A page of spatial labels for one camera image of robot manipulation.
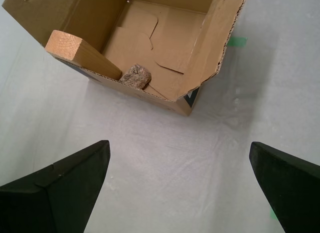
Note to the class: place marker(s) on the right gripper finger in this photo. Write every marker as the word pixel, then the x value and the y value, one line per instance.
pixel 62 193
pixel 292 188

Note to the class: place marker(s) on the speckled beige rock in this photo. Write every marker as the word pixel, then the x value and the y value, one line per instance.
pixel 136 76

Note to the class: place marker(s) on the light wooden block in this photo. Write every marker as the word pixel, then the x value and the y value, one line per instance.
pixel 75 50

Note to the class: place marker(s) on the brown cardboard box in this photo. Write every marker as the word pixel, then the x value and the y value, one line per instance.
pixel 162 43

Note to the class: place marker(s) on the green tape piece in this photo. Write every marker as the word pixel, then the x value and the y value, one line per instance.
pixel 237 42
pixel 273 214

